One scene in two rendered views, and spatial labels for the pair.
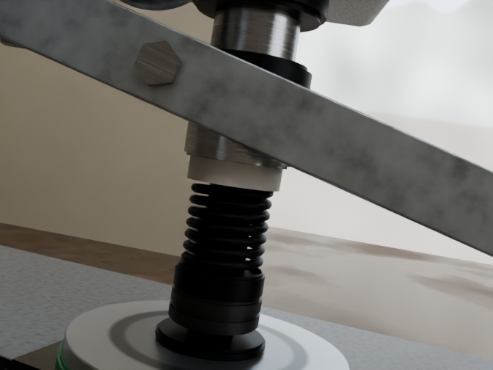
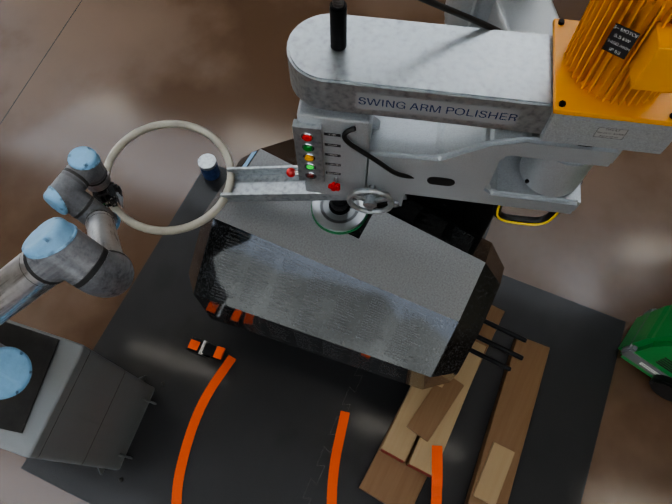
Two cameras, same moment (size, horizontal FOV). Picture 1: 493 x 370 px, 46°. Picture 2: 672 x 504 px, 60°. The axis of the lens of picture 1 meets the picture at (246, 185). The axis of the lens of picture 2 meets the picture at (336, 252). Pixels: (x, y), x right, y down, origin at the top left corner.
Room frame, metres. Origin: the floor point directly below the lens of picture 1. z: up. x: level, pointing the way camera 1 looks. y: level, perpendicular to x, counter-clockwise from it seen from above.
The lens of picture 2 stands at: (1.47, 0.14, 2.85)
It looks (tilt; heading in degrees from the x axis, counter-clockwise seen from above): 67 degrees down; 188
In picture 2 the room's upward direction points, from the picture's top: 1 degrees counter-clockwise
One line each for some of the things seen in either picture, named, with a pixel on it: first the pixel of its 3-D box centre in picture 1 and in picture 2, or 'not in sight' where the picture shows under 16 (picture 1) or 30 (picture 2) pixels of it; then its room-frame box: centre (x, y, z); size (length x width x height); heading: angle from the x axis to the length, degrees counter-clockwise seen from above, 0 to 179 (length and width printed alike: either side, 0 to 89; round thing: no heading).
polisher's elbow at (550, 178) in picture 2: not in sight; (559, 154); (0.45, 0.67, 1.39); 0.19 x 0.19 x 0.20
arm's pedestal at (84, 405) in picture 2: not in sight; (61, 401); (1.23, -1.05, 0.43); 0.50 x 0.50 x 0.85; 79
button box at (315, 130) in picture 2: not in sight; (309, 153); (0.55, -0.06, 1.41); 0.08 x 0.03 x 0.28; 89
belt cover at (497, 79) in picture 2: not in sight; (474, 82); (0.45, 0.36, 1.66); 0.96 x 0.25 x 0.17; 89
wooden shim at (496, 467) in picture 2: not in sight; (494, 473); (1.27, 0.79, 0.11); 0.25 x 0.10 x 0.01; 160
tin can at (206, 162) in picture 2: not in sight; (209, 167); (-0.15, -0.79, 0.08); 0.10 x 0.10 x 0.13
